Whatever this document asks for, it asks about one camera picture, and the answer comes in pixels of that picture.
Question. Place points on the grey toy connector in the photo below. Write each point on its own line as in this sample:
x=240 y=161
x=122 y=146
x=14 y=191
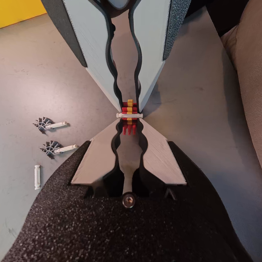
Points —
x=44 y=122
x=51 y=147

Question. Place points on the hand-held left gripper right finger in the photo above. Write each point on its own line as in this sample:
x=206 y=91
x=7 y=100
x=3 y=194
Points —
x=161 y=161

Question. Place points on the short red toy rod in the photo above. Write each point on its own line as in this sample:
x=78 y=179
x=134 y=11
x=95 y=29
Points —
x=124 y=130
x=129 y=131
x=134 y=130

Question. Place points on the yellow toy connector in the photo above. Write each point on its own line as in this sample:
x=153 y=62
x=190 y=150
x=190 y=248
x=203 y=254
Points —
x=130 y=110

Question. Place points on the yellow plastic bin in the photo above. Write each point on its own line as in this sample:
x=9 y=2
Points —
x=16 y=10

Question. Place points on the short white toy rod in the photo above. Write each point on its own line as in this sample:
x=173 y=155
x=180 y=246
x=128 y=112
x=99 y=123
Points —
x=67 y=148
x=59 y=124
x=37 y=177
x=120 y=115

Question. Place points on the person's beige sweater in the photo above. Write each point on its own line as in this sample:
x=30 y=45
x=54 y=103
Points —
x=249 y=81

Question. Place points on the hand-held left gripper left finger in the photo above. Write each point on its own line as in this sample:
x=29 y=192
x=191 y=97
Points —
x=96 y=161

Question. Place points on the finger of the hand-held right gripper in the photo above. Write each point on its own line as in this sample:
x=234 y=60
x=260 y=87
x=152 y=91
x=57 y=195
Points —
x=92 y=41
x=151 y=41

